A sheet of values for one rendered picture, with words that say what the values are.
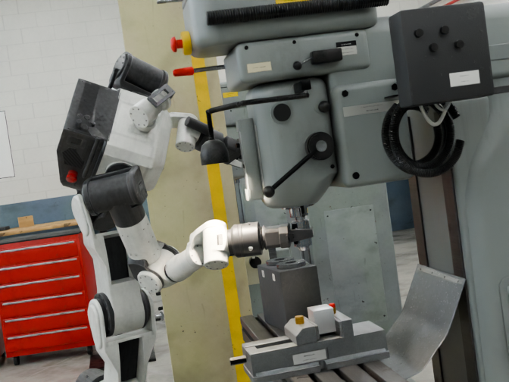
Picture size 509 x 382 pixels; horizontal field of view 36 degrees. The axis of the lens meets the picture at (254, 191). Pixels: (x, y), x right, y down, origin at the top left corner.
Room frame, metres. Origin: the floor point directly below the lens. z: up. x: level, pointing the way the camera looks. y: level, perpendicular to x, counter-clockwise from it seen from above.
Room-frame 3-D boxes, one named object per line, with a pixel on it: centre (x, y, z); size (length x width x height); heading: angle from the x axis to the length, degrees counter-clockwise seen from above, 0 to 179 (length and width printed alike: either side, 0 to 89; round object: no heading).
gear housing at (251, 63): (2.06, -0.15, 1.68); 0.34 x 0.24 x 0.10; 100
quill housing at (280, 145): (2.05, -0.11, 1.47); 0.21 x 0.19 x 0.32; 10
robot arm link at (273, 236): (2.06, -0.02, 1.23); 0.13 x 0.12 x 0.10; 174
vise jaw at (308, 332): (1.95, -0.07, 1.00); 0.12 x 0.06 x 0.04; 11
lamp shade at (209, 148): (1.99, 0.09, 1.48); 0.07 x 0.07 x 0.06
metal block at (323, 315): (1.96, -0.12, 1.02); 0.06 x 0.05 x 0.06; 11
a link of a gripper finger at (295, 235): (2.02, -0.10, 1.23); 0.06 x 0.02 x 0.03; 84
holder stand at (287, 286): (2.42, -0.06, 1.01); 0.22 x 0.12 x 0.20; 18
